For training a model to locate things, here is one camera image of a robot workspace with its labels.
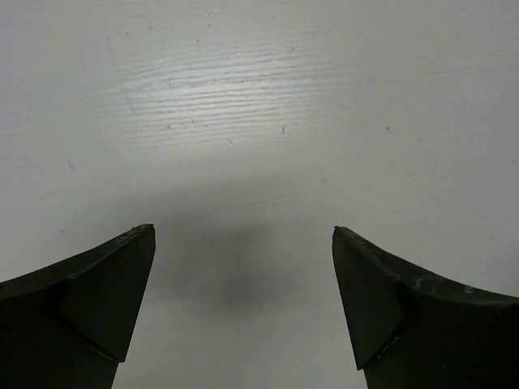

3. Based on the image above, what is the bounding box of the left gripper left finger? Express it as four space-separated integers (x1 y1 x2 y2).
1 224 156 388

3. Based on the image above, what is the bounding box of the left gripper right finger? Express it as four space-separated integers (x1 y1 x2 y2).
332 227 518 388

